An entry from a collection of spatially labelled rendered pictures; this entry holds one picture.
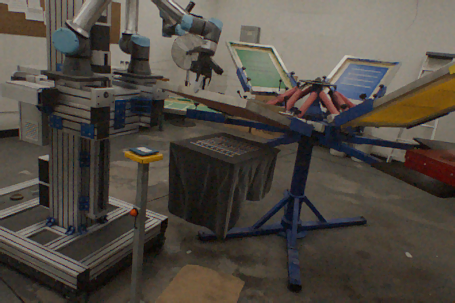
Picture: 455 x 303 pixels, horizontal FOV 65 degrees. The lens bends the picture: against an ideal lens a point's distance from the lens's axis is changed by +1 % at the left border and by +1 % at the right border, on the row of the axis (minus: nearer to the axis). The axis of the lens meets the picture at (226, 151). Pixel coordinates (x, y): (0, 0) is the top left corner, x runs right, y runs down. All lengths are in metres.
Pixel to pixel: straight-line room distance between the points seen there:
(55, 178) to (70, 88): 0.76
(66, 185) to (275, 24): 5.33
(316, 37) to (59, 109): 5.17
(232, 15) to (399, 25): 3.10
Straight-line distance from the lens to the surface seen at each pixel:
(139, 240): 1.94
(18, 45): 5.41
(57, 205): 2.61
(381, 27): 6.27
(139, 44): 2.35
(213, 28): 1.80
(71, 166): 2.40
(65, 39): 1.84
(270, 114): 1.78
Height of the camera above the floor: 1.49
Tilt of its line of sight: 16 degrees down
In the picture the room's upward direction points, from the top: 7 degrees clockwise
